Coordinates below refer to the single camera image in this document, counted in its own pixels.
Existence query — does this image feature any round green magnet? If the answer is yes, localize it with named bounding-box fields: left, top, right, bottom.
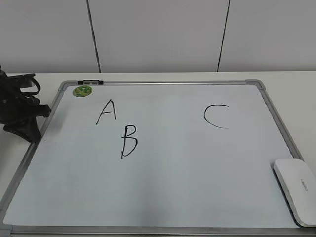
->
left=73, top=85, right=93, bottom=98

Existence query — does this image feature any white board with grey frame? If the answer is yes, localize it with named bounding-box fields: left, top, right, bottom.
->
left=0, top=79, right=316, bottom=237

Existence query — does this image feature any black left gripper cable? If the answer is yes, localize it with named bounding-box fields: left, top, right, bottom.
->
left=4, top=73, right=41, bottom=97

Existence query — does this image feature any white board eraser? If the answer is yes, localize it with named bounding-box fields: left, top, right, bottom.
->
left=274, top=158, right=316, bottom=227

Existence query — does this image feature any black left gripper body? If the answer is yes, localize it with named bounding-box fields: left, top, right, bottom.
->
left=0, top=64, right=40, bottom=124

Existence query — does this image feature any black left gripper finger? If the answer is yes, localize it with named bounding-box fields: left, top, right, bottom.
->
left=31, top=104, right=51, bottom=118
left=3, top=117, right=41, bottom=143

